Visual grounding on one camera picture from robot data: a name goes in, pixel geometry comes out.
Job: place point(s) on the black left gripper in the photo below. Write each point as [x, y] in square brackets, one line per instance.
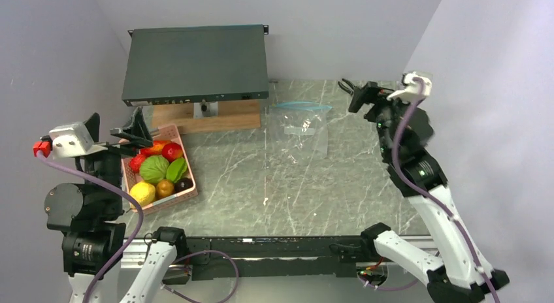
[137, 133]

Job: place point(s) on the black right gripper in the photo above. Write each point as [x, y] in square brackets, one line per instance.
[370, 93]

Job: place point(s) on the light green cabbage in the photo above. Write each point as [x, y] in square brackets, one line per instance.
[153, 169]

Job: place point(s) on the yellow lemon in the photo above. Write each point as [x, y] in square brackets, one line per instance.
[144, 193]

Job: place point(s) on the brown kiwi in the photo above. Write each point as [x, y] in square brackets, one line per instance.
[163, 189]

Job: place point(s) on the clear zip top bag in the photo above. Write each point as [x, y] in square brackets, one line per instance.
[298, 130]

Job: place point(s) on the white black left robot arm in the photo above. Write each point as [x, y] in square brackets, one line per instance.
[87, 213]

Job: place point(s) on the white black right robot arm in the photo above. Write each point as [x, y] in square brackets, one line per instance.
[458, 271]

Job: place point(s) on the red strawberry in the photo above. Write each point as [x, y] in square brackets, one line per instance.
[136, 162]

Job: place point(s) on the red orange mango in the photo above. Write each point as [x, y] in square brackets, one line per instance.
[156, 149]

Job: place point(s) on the red apple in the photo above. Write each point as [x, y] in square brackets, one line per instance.
[172, 151]

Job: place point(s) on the pink plastic perforated basket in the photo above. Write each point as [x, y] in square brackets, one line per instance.
[167, 132]

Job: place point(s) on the green mango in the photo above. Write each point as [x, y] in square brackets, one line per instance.
[176, 169]

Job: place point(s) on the dark purple fruit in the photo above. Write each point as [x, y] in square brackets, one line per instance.
[183, 184]

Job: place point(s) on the dark green rack server box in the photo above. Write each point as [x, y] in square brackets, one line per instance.
[177, 65]

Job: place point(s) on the wooden block stand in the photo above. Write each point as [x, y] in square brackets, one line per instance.
[220, 116]

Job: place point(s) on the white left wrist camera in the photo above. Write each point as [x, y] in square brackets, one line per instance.
[71, 140]

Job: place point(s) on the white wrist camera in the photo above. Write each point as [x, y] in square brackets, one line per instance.
[71, 140]
[417, 86]

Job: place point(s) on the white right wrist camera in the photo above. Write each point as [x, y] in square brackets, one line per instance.
[417, 86]

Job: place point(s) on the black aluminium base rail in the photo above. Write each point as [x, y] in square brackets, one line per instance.
[269, 256]

